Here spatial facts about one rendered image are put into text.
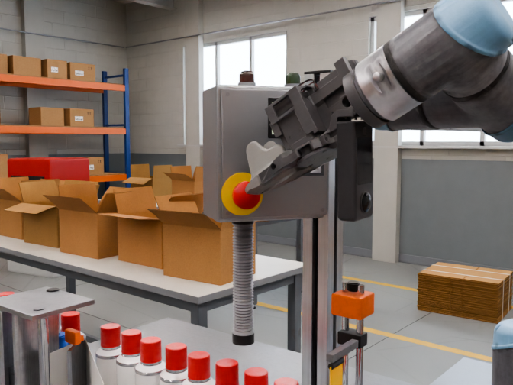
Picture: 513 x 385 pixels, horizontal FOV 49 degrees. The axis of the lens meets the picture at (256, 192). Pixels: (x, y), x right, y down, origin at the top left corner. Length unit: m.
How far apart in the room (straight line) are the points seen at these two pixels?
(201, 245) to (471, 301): 2.84
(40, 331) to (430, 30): 0.69
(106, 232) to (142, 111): 6.67
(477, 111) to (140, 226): 2.36
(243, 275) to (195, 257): 1.63
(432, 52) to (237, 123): 0.30
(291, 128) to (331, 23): 6.63
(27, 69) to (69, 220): 5.14
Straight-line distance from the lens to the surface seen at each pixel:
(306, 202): 0.81
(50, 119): 8.33
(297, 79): 0.83
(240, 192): 0.75
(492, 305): 4.80
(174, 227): 2.58
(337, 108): 0.65
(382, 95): 0.61
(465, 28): 0.58
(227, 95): 0.77
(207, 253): 2.47
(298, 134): 0.66
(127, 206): 3.05
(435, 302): 4.92
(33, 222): 3.65
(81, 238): 3.19
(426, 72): 0.60
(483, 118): 0.67
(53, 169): 6.10
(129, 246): 2.96
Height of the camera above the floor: 1.40
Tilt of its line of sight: 5 degrees down
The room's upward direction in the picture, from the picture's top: straight up
